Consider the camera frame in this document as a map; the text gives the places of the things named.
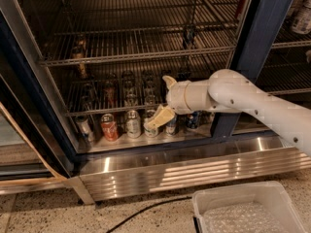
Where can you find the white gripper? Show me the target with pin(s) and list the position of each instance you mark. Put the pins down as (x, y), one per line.
(176, 98)

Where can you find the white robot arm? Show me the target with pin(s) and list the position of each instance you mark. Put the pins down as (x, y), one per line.
(227, 91)

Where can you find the blue silver can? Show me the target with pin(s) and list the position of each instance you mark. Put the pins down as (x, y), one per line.
(171, 126)

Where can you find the dark blue pepsi can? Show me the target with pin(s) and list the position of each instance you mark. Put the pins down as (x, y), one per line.
(192, 120)

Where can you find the white green red can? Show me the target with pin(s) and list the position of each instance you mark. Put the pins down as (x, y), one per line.
(149, 132)

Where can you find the red cola can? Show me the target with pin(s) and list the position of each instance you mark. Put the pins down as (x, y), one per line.
(109, 127)

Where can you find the silver can far left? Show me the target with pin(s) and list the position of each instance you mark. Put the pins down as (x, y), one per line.
(83, 125)

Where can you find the stainless steel fridge grille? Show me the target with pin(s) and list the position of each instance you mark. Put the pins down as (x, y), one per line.
(132, 174)

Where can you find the dark blue fridge pillar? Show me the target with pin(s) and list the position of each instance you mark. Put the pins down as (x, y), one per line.
(261, 26)

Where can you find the open fridge glass door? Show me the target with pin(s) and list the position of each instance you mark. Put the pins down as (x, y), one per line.
(31, 158)

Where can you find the white can right compartment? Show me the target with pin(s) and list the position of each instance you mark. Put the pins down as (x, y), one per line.
(302, 20)

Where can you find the bubble wrap sheet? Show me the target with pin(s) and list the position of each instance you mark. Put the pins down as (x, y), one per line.
(250, 217)

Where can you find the white plastic bin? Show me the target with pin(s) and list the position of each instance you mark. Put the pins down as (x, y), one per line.
(271, 195)

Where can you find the lower wire shelf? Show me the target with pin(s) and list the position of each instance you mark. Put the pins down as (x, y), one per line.
(115, 95)

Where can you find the top wire shelf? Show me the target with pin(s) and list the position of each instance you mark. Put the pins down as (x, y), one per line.
(125, 43)

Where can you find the right compartment wire shelf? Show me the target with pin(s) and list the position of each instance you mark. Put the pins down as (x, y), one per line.
(287, 68)

